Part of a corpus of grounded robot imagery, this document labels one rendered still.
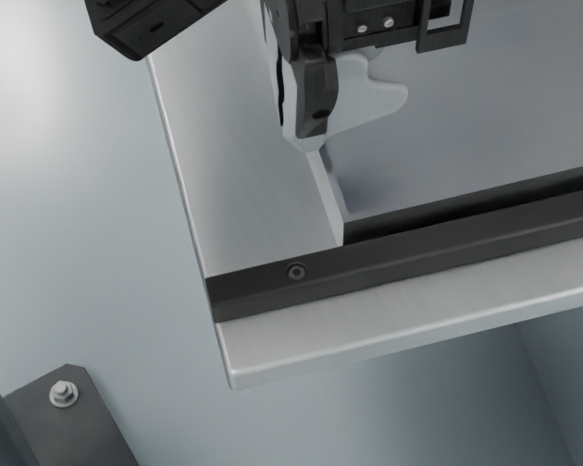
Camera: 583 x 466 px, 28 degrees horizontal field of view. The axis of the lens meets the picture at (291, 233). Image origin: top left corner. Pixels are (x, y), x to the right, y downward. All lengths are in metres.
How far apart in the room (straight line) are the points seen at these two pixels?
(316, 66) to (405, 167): 0.15
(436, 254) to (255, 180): 0.11
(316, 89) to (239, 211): 0.13
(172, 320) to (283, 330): 1.01
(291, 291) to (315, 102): 0.11
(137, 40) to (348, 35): 0.09
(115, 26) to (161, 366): 1.10
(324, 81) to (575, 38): 0.23
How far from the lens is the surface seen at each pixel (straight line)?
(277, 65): 0.57
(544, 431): 1.53
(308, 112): 0.51
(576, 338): 1.29
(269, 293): 0.57
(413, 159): 0.63
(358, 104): 0.56
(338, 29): 0.49
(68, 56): 1.87
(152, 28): 0.48
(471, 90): 0.66
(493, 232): 0.59
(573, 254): 0.61
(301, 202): 0.61
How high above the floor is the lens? 1.39
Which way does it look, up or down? 58 degrees down
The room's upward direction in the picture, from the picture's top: 2 degrees counter-clockwise
